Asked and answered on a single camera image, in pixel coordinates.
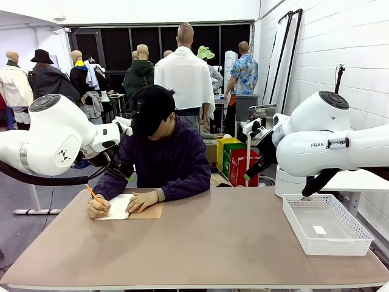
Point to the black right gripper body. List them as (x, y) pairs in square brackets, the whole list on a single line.
[(267, 149)]

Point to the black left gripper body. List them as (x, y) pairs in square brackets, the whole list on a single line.
[(120, 170)]

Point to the spiral notebook brown cover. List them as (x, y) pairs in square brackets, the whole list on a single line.
[(118, 208)]

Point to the yellow pencil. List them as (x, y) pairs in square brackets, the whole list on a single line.
[(91, 191)]

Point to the person's left forearm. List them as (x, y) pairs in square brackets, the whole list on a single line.
[(182, 190)]

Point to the person's right forearm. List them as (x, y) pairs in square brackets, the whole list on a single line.
[(104, 190)]

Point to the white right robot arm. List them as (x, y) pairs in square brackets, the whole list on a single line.
[(319, 152)]

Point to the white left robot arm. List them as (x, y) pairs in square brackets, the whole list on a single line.
[(54, 130)]

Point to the person's left hand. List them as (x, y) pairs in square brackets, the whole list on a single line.
[(143, 201)]

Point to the person's right hand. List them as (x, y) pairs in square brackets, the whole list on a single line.
[(97, 210)]

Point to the red shopping bag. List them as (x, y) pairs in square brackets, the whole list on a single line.
[(238, 170)]

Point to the green shopping bag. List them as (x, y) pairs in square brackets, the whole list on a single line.
[(228, 161)]

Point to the white cylindrical bin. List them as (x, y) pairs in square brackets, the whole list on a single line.
[(287, 185)]

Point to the brown paper bag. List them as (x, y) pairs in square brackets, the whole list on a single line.
[(217, 181)]

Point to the yellow shopping bag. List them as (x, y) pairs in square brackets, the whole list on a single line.
[(222, 152)]

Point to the grey tray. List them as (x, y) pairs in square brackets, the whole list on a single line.
[(264, 106)]

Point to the person in purple jacket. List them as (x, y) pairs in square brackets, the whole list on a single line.
[(170, 158)]

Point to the grey bin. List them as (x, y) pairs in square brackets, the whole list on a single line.
[(246, 106)]

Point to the cardboard box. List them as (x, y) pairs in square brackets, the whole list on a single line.
[(211, 153)]

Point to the olive cloth pile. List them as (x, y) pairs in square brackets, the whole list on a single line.
[(212, 140)]

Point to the black baseball cap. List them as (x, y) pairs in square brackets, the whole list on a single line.
[(152, 109)]

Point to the small white background table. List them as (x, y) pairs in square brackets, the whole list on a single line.
[(117, 95)]

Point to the mannequin in floral shirt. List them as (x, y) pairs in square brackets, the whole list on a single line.
[(244, 76)]

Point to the white paper in basket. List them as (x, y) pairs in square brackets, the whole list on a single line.
[(319, 230)]

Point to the white floor stand leg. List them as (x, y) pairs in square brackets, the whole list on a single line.
[(36, 197)]

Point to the white tall tower appliance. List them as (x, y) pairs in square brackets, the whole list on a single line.
[(230, 64)]

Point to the mannequin in dark green puffer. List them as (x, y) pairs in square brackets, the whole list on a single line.
[(138, 76)]

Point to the mannequin with yellow scarf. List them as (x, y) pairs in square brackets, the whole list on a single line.
[(79, 79)]

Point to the white side desk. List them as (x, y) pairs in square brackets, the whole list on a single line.
[(364, 182)]

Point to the white perforated plastic basket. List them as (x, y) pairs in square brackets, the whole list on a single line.
[(331, 248)]

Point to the mannequin in white shirt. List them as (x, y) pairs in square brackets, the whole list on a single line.
[(185, 82)]

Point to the mannequin with black bucket hat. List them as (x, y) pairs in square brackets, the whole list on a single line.
[(50, 82)]

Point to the mannequin with green hat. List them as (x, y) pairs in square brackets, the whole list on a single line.
[(206, 52)]

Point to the mannequin in cream jacket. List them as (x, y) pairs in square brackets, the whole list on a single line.
[(13, 85)]

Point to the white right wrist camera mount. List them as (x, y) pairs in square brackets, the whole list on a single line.
[(247, 127)]

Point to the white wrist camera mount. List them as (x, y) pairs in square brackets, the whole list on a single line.
[(123, 124), (247, 127)]

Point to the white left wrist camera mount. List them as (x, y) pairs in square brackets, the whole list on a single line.
[(123, 124)]

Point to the white panel with black frame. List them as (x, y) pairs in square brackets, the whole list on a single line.
[(279, 57), (293, 61)]

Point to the black tripod with camera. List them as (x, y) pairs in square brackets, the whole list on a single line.
[(339, 79)]

